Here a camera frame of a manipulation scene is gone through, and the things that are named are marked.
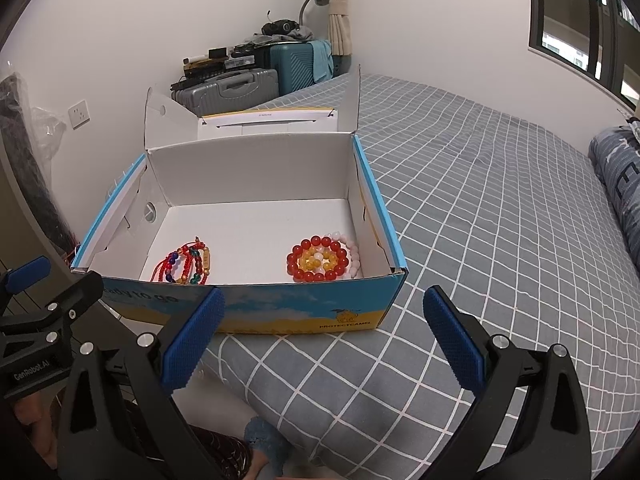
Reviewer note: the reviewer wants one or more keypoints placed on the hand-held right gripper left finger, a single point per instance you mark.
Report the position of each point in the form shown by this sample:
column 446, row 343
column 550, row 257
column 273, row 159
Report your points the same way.
column 192, row 340

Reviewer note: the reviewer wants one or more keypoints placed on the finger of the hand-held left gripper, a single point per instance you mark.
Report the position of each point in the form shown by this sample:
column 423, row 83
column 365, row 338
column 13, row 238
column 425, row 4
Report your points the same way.
column 27, row 275
column 70, row 300

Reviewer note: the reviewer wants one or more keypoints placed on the grey checked bed sheet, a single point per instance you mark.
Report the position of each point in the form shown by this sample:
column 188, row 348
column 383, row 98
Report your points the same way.
column 475, row 210

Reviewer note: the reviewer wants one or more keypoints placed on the grey suitcase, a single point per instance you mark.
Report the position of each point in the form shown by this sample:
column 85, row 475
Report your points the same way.
column 230, row 90

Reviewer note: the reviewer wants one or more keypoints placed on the dark framed window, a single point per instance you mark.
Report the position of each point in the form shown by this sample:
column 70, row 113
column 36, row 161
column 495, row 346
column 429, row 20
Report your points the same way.
column 585, row 20

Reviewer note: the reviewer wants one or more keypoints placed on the teal suitcase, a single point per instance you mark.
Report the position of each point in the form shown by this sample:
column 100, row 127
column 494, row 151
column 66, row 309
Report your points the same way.
column 295, row 65

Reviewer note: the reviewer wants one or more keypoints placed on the clutter pile on suitcases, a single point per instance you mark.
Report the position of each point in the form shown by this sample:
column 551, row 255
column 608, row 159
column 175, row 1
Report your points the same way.
column 240, row 52

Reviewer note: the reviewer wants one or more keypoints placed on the black item in plastic bag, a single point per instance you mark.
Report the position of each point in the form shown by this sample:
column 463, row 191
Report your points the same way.
column 30, row 160

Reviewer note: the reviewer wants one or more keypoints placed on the person's left hand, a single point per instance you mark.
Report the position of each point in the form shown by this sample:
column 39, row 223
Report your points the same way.
column 37, row 430

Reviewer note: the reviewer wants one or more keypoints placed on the white wall socket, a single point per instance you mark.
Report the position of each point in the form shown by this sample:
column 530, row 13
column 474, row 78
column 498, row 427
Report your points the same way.
column 79, row 114

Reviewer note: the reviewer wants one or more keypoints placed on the person's patterned clothing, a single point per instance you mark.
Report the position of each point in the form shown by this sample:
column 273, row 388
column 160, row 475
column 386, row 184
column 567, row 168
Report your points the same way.
column 265, row 445

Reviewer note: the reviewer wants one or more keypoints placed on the blue and yellow cardboard box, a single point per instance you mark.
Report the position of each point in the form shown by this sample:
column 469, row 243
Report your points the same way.
column 260, row 175

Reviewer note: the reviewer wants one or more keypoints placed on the beige curtain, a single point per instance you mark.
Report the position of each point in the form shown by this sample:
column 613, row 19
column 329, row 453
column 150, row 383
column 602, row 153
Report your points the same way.
column 339, row 15

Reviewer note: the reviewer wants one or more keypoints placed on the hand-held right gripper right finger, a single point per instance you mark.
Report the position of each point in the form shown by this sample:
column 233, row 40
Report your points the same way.
column 452, row 340

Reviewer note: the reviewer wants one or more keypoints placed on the folded blue grey quilt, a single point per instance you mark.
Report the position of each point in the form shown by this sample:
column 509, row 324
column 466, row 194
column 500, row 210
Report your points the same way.
column 617, row 180

